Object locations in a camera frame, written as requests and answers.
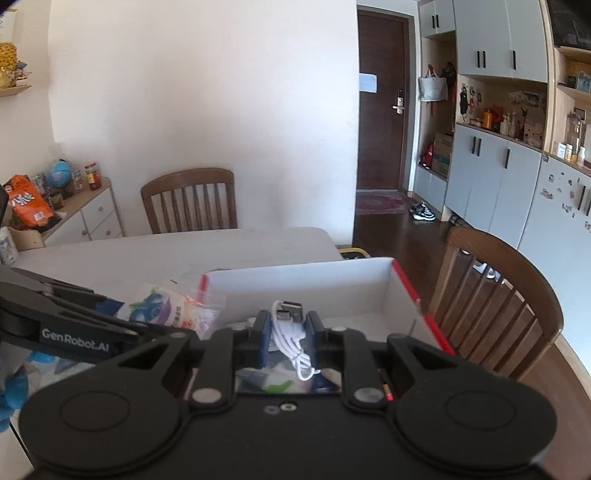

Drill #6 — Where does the white usb cable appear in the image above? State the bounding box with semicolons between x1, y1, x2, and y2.
268;299;323;383

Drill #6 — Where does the white tissue pack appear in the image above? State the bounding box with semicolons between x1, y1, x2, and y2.
235;366;341;395

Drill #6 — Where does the blue gloved left hand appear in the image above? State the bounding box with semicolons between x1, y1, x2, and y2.
1;343;56;432

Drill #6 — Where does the floral white mug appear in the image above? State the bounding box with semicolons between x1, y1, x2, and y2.
0;226;19;267

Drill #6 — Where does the red cardboard box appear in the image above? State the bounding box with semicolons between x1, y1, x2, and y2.
195;256;456;402

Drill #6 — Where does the orange snack bag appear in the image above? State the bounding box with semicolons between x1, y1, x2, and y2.
4;175;59;231

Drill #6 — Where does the white drawer cabinet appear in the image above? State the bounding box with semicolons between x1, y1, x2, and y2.
8;177;125;252

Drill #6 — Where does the blue globe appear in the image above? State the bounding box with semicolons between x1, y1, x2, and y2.
47;159;72;188

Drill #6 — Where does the red lid sauce jar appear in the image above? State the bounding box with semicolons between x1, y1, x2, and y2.
84;162;102;191

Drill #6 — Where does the wooden chair at far side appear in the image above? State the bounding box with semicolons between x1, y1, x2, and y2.
140;167;238;234

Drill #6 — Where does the wooden chair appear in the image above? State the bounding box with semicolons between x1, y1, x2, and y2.
427;227;564;380
140;167;238;234

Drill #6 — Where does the black sneakers pair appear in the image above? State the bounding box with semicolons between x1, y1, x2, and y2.
409;202;437;222

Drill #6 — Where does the wooden chair at right side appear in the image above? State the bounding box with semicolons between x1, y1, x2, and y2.
427;227;564;380

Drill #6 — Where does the cardboard box on shelf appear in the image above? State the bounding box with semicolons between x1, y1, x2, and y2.
432;132;454;177

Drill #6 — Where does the golden flower ornament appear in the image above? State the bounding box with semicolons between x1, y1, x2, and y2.
0;42;18;89

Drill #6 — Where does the hanging grey tote bag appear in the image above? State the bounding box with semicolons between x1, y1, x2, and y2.
419;64;448;103

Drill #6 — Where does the dark brown door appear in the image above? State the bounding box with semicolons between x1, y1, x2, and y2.
356;9;410;190

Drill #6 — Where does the wooden wall shelf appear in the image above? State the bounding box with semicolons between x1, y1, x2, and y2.
0;85;30;98

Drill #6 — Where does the grey wall cabinet unit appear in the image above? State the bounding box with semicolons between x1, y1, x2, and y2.
418;0;590;351

